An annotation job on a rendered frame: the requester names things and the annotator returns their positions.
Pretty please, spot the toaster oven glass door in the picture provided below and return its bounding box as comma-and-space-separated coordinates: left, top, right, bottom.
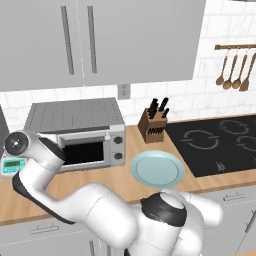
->
55, 134, 112, 170

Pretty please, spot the silver toaster oven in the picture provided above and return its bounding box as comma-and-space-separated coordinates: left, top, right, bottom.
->
23, 97, 127, 174

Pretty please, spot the wooden knife block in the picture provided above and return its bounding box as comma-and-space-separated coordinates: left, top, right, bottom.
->
137, 108, 168, 144

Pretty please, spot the pale blue plate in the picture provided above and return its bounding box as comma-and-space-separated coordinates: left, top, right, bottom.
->
129, 150, 186, 189

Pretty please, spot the black hob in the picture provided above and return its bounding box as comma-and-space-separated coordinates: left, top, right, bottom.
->
165, 114, 256, 179

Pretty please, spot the wooden hanging spoon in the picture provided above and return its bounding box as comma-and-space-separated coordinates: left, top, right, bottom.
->
222, 49, 239, 91
215, 49, 230, 87
231, 49, 249, 90

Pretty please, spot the teal kitchen scale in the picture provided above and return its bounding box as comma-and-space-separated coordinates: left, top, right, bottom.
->
1, 155, 28, 177

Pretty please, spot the wooden hanging spatula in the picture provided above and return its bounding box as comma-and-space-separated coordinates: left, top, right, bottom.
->
238, 49, 256, 93

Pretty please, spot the dark grey appliance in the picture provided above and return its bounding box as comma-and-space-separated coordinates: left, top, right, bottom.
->
0, 105, 11, 158

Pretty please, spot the grey drawer front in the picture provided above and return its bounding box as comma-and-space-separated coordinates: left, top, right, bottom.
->
199, 184, 256, 209
0, 215, 88, 248

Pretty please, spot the grey wall socket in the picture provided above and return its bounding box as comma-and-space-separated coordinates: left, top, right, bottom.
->
117, 83, 131, 101

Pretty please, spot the toaster oven door handle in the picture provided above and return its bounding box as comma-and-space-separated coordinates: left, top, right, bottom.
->
57, 130, 112, 141

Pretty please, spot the grey wall cupboard door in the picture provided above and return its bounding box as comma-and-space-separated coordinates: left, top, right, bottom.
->
76, 0, 207, 88
0, 0, 85, 92

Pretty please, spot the grey cupboard door handle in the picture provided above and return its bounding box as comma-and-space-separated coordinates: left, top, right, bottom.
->
86, 5, 99, 75
60, 5, 75, 76

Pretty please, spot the grey base cupboard handle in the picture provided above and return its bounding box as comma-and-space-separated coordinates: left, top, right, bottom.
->
88, 239, 97, 256
244, 209, 256, 234

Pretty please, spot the grey drawer handle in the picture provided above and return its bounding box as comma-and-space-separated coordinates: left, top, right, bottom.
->
29, 224, 61, 235
222, 192, 248, 202

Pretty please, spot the wooden wall rail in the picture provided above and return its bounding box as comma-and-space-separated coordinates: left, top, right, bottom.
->
214, 43, 256, 51

